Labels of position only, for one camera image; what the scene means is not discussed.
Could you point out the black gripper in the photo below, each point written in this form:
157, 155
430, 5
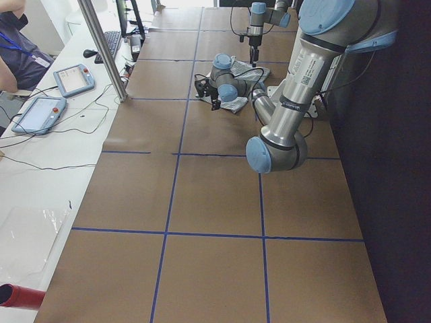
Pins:
213, 95
254, 42

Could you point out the navy white striped polo shirt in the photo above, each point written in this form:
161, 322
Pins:
242, 72

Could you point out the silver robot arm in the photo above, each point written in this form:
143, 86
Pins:
260, 15
326, 30

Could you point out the black computer keyboard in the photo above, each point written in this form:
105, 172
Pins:
113, 39

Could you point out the black monitor stand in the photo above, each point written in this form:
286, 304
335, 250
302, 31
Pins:
130, 19

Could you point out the black computer mouse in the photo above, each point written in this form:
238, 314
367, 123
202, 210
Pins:
87, 53

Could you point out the far blue teach pendant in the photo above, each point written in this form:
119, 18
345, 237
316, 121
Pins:
74, 80

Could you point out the blue teach pendant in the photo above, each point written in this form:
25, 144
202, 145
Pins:
74, 80
40, 116

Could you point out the near blue teach pendant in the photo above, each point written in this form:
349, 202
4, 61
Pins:
40, 116

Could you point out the seated person dark shirt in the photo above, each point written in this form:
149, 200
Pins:
23, 64

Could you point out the clear plastic bag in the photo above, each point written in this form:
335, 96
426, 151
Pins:
28, 235

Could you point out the red cylinder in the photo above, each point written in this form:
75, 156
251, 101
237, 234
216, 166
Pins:
15, 296

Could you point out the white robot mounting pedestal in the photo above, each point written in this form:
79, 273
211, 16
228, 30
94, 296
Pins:
305, 76

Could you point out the aluminium frame post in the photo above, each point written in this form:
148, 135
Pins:
97, 34

